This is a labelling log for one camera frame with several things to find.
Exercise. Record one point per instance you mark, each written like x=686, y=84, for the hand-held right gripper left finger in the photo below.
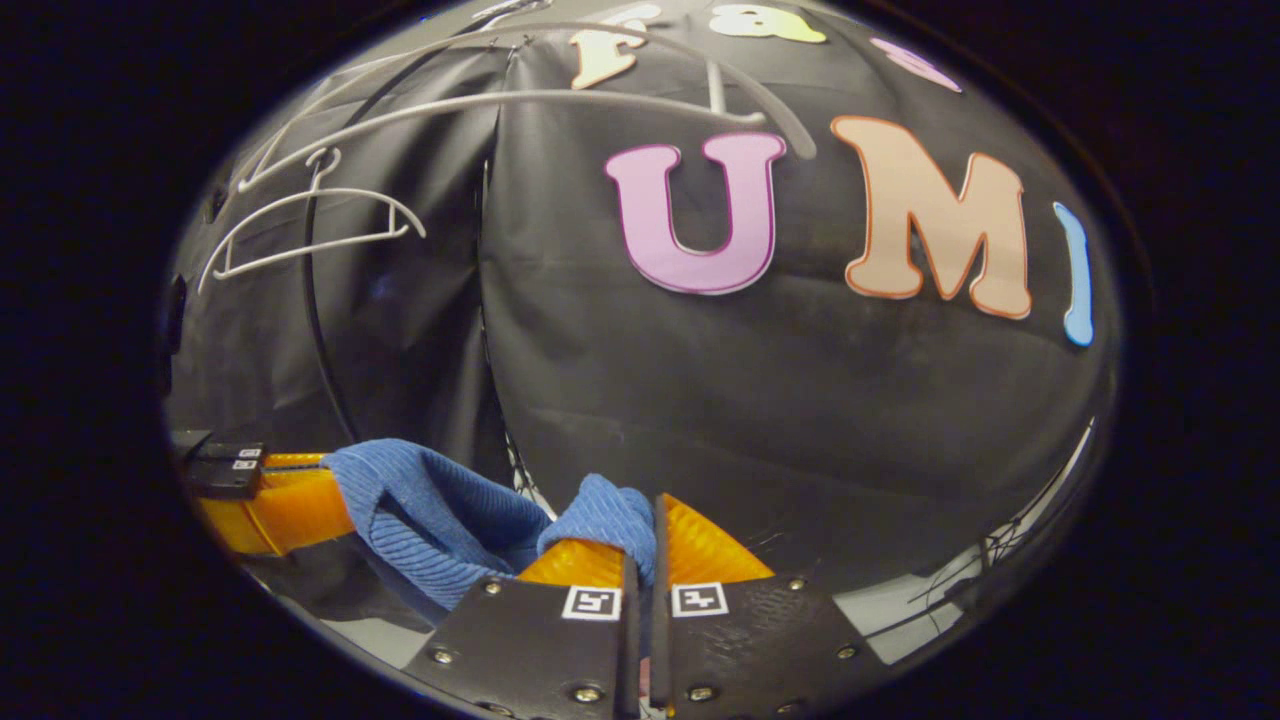
x=540, y=650

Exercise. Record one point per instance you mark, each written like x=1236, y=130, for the white hanger with taped hook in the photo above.
x=500, y=98

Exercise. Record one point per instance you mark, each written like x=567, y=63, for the dark object with blue light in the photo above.
x=175, y=320

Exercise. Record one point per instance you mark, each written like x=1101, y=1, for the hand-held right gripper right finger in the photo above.
x=760, y=640

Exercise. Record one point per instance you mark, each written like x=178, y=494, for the black backdrop cloth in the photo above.
x=750, y=420

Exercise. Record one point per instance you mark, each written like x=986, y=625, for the white plastic clothes hanger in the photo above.
x=330, y=192

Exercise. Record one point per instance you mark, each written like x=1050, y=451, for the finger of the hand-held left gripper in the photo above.
x=225, y=478
x=230, y=451

